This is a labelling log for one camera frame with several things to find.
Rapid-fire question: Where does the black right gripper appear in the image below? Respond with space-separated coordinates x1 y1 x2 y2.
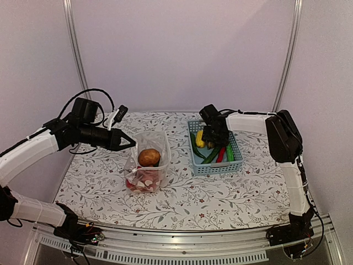
202 125 229 145

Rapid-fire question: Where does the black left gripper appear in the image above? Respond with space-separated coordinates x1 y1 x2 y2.
79 123 136 151

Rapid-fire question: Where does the brown potato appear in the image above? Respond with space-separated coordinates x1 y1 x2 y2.
138 149 161 167

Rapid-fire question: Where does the yellow corn cob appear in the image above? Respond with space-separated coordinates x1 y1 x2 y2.
195 130 206 149

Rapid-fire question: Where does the clear zip top bag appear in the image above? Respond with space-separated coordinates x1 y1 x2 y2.
124 131 172 194

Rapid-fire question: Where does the red cherry tomato cluster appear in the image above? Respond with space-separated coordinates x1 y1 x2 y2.
126 169 161 193

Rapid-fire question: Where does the light blue plastic basket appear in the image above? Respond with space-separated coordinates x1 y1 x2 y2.
187 120 243 176

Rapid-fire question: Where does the purple eggplant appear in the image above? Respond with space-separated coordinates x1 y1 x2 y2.
206 140 222 149

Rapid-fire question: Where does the dark green chili pepper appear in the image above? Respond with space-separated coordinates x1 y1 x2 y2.
190 133 206 159

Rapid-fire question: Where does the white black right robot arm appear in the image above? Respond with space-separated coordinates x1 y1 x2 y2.
199 104 314 241

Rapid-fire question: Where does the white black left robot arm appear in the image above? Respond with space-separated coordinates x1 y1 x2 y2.
1 97 136 240

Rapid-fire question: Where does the light green pepper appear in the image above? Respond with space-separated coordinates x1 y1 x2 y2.
226 143 234 162

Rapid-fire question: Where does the red chili pepper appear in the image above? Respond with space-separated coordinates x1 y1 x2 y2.
216 147 226 163

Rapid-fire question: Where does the green cucumber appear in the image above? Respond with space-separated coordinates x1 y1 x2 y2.
201 147 221 164

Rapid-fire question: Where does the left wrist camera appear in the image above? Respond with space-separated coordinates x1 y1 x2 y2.
106 105 128 131

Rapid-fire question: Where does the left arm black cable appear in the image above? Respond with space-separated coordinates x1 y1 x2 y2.
57 88 115 122

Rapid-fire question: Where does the right aluminium frame post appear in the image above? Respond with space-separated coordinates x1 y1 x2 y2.
272 0 303 112

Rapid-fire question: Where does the aluminium frame post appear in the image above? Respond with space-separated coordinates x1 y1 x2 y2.
272 0 303 112
63 0 89 91

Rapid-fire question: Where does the aluminium front rail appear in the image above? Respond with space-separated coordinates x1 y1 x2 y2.
24 215 345 264

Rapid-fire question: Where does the left aluminium frame post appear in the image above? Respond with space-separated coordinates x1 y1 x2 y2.
63 0 89 91

